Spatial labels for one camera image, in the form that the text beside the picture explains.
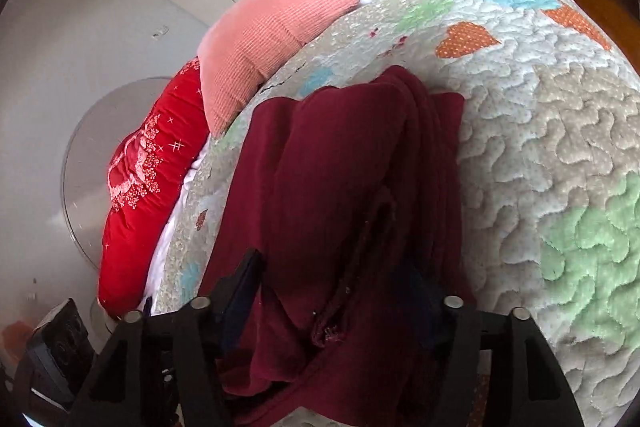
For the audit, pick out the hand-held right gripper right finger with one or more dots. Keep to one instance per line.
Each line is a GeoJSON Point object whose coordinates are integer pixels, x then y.
{"type": "Point", "coordinates": [457, 332]}

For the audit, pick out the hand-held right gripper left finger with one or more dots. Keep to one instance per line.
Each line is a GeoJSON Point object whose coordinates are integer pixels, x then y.
{"type": "Point", "coordinates": [240, 292]}

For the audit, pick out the maroon knit garment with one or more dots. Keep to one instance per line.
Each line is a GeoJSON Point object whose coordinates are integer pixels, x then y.
{"type": "Point", "coordinates": [325, 182]}

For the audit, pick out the red embroidered pillow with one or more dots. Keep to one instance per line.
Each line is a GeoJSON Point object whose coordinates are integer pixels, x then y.
{"type": "Point", "coordinates": [145, 187]}

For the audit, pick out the round glass side table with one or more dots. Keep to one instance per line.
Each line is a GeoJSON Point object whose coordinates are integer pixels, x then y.
{"type": "Point", "coordinates": [90, 167]}

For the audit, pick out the patchwork quilt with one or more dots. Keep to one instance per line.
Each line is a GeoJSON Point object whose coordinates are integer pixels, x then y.
{"type": "Point", "coordinates": [525, 132]}

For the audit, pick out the pink pillow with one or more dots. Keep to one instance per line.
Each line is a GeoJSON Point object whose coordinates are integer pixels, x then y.
{"type": "Point", "coordinates": [260, 47]}

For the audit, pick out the wall socket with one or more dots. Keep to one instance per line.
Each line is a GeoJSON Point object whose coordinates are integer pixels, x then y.
{"type": "Point", "coordinates": [160, 32]}

